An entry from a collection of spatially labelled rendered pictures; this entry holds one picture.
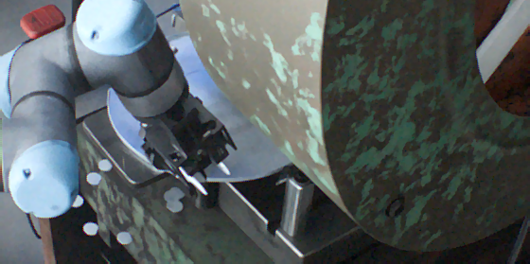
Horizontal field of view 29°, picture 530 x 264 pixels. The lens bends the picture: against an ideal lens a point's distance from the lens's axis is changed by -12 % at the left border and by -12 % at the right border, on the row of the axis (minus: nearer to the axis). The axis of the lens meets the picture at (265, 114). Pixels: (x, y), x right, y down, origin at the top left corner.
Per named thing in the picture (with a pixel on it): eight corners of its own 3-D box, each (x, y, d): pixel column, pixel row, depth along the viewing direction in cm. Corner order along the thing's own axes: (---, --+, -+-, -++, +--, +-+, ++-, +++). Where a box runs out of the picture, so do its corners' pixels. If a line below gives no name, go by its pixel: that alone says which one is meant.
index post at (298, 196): (291, 237, 143) (300, 185, 136) (277, 224, 144) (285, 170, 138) (309, 229, 144) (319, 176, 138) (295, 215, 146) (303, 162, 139)
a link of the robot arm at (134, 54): (64, -4, 110) (138, -35, 110) (98, 53, 119) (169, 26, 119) (69, 53, 106) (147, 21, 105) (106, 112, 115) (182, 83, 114)
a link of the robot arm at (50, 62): (-14, 110, 106) (72, 73, 105) (-9, 44, 114) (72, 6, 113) (15, 160, 111) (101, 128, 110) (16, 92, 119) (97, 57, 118)
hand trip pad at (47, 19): (33, 72, 166) (32, 34, 161) (19, 53, 169) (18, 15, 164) (68, 57, 169) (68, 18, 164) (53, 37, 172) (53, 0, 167)
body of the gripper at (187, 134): (190, 195, 127) (154, 140, 117) (147, 150, 131) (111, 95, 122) (241, 149, 128) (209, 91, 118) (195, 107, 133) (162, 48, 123)
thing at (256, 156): (86, 160, 139) (85, 155, 139) (134, 23, 161) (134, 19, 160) (315, 199, 138) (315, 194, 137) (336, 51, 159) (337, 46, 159)
